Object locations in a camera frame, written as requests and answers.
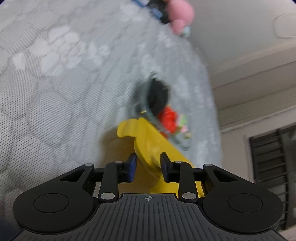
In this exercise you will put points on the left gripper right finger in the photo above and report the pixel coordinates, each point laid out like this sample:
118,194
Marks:
181,173

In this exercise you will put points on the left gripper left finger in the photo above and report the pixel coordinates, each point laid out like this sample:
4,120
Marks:
114,174

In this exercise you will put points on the yellow container lid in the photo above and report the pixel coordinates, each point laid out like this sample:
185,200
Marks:
149,143

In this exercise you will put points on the clear glass food container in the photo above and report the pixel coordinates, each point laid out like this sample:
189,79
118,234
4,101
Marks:
141,109

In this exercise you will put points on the green pink small toys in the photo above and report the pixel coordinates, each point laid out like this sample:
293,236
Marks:
182,126

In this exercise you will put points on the red toy brick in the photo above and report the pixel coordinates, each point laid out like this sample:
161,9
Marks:
168,118

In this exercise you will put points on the black fuzzy item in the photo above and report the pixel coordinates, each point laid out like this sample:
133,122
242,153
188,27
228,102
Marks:
158,96

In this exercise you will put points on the dark window with louvres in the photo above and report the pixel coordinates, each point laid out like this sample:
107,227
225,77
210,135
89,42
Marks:
273,161

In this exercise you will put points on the beige curtain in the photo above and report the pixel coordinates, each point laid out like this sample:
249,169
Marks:
251,112

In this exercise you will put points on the pink plush toy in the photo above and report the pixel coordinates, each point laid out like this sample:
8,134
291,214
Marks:
181,14

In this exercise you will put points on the blue pencil case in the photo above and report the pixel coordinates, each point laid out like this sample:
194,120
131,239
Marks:
153,8

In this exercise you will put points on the black clothing pile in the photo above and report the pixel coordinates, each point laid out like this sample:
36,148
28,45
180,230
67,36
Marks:
162,4

